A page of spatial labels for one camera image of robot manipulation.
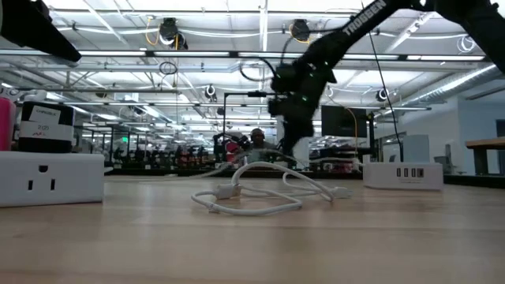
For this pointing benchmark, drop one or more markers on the black monitor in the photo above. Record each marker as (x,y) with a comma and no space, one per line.
(343,120)

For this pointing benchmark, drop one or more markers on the square white USB power hub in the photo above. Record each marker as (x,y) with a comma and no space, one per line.
(394,181)

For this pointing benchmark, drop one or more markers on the red USB charger cube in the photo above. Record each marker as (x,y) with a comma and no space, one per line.
(6,126)

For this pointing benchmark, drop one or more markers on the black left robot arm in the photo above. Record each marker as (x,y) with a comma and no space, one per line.
(31,27)

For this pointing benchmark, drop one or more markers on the black USB charger cube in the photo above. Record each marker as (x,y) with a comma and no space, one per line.
(63,146)

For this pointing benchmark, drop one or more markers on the long white power strip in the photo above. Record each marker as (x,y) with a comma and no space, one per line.
(51,179)

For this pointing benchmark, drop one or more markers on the grey workbench with wooden top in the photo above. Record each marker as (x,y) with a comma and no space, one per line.
(485,143)

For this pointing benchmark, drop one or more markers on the person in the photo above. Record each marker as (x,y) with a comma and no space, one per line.
(258,136)

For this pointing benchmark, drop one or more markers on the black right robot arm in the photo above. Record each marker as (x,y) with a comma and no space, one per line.
(351,31)

